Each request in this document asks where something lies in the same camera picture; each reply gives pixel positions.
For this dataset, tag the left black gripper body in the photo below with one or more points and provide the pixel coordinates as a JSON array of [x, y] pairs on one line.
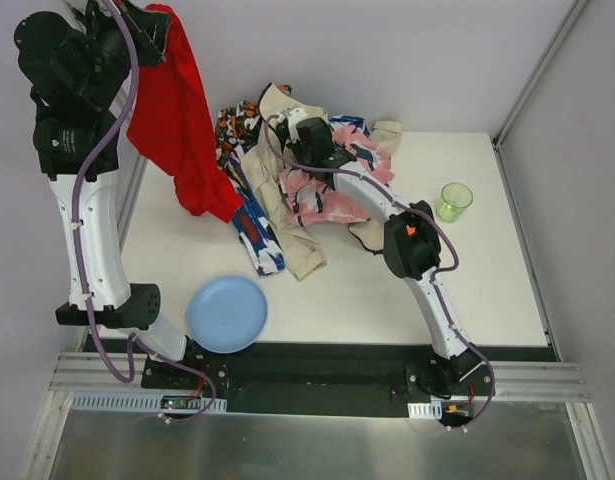
[[150, 29]]

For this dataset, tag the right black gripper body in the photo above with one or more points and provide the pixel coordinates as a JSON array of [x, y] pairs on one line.
[[285, 132]]

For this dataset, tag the beige cloth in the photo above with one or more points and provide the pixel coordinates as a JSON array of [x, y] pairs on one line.
[[369, 233]]

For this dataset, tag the pink patterned cloth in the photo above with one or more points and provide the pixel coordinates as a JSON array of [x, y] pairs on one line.
[[311, 201]]

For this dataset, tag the red cloth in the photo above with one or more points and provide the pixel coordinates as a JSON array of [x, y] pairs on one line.
[[171, 126]]

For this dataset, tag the blue white patterned cloth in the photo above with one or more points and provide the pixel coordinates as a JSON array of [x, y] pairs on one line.
[[272, 243]]

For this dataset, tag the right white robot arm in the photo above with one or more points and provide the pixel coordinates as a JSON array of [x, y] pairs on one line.
[[411, 239]]

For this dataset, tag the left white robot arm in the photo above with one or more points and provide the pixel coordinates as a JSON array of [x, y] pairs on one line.
[[78, 154]]

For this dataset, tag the orange black patterned cloth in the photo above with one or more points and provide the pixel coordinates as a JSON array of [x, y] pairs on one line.
[[237, 127]]

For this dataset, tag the green plastic cup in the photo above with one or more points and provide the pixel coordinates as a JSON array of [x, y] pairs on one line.
[[455, 198]]

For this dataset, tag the blue plastic plate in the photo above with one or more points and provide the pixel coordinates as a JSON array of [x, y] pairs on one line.
[[227, 314]]

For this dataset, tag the left aluminium frame post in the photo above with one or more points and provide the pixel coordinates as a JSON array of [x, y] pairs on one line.
[[132, 165]]

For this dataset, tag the aluminium frame post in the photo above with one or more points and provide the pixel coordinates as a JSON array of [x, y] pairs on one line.
[[132, 165], [564, 30]]

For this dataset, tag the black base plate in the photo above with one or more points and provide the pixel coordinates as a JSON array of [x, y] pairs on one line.
[[350, 380]]

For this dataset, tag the right aluminium frame post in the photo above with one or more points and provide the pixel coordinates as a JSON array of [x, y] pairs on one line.
[[564, 30]]

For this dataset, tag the right white cable duct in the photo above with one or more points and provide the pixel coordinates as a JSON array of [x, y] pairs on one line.
[[425, 411]]

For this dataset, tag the white cable duct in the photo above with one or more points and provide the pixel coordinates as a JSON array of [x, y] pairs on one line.
[[146, 403], [425, 411]]

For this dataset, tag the left white cable duct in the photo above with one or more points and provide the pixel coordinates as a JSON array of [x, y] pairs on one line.
[[146, 403]]

